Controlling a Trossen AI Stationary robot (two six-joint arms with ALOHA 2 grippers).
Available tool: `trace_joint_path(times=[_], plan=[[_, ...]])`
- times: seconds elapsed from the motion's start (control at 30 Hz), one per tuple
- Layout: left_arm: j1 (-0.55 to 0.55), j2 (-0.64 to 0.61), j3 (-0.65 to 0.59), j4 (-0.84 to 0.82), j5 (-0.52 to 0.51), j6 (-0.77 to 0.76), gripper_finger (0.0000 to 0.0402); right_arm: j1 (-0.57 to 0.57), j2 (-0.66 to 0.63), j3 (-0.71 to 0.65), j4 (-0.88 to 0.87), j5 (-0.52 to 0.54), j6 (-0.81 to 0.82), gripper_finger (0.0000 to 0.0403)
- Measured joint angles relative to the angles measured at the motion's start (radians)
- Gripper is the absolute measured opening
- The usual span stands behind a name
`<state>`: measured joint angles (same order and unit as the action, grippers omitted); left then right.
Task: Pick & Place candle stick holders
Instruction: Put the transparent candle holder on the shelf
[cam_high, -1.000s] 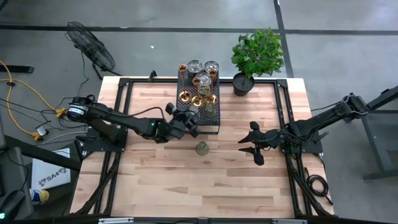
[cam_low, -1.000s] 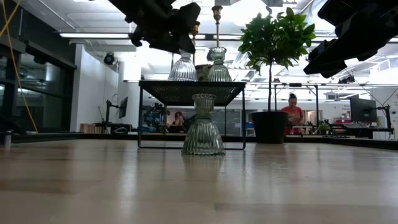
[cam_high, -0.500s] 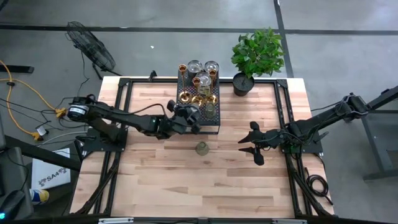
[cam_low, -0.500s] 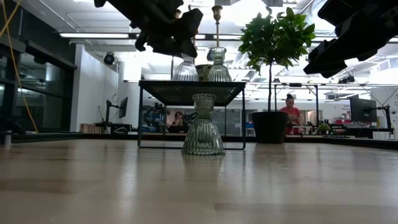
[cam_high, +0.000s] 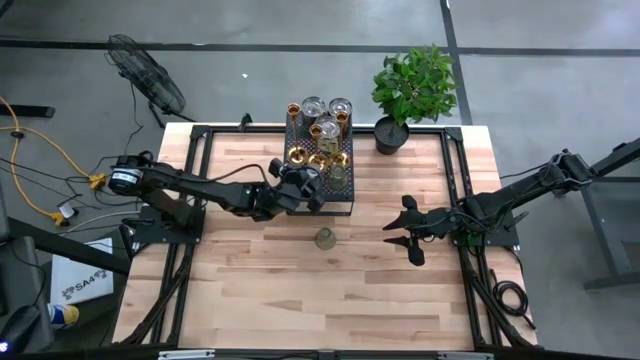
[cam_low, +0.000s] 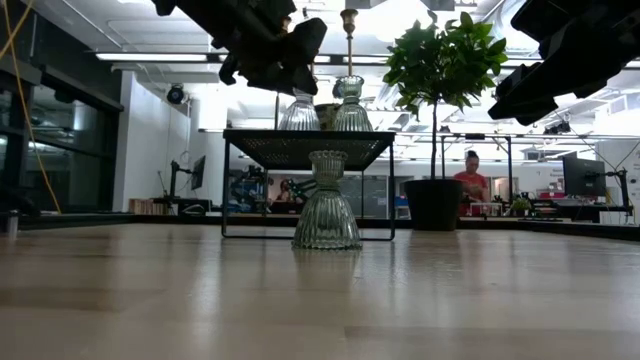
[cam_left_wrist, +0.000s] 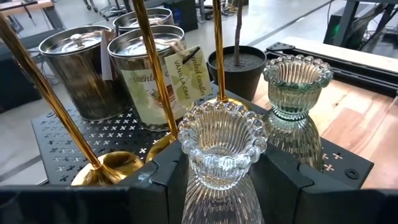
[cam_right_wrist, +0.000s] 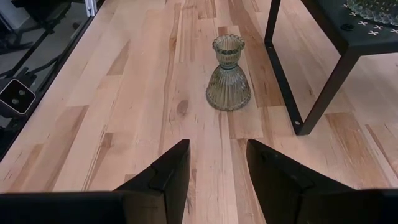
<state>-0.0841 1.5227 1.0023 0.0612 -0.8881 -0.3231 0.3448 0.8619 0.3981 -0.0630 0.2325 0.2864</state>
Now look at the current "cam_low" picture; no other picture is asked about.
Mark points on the person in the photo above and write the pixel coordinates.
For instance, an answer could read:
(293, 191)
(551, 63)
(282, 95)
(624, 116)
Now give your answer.
(472, 182)

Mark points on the green ribbed glass candle holder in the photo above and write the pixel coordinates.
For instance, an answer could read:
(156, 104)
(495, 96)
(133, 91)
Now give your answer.
(327, 215)
(352, 117)

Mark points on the black perforated metal shelf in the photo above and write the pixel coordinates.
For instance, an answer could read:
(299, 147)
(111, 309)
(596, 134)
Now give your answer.
(260, 147)

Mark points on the ceiling light strip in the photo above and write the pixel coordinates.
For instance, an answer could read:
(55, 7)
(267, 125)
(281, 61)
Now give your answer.
(365, 59)
(634, 64)
(322, 59)
(150, 57)

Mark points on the small green desk plant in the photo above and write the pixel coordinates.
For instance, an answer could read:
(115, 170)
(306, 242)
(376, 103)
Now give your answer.
(520, 205)

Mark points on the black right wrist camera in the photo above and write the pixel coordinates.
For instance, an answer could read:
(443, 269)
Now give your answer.
(580, 20)

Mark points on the small grey cylinder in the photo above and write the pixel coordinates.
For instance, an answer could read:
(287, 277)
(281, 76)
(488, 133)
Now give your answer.
(13, 224)

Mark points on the medium gold candlestick holder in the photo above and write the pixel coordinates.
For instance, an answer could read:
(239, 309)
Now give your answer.
(349, 22)

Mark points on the brown cardboard box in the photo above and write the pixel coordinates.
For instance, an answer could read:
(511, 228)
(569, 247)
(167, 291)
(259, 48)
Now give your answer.
(147, 206)

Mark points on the round black ceiling device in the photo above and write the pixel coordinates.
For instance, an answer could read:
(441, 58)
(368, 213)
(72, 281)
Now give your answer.
(176, 94)
(335, 89)

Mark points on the green potted plant black pot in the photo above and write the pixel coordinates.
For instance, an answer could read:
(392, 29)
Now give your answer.
(432, 205)

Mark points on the black monitor on stand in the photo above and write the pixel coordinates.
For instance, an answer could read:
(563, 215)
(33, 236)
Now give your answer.
(200, 170)

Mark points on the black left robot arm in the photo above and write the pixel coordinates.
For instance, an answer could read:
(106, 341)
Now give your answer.
(162, 6)

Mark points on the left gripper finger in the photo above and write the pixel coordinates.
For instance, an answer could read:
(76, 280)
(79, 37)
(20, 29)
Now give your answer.
(307, 45)
(229, 69)

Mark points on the black metal frame stand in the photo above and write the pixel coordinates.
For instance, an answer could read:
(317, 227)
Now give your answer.
(509, 155)

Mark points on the black computer monitor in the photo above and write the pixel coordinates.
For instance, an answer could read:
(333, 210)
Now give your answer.
(582, 177)

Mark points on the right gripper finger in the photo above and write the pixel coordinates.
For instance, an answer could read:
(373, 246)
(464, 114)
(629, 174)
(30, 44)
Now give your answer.
(522, 111)
(545, 80)

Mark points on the black aluminium table frame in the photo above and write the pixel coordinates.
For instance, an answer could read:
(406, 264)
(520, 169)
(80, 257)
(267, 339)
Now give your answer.
(575, 228)

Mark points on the dark office desk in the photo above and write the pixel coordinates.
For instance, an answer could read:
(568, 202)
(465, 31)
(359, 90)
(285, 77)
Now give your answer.
(590, 209)

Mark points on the clear ribbed glass candle holder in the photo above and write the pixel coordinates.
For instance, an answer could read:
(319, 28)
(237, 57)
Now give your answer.
(300, 117)

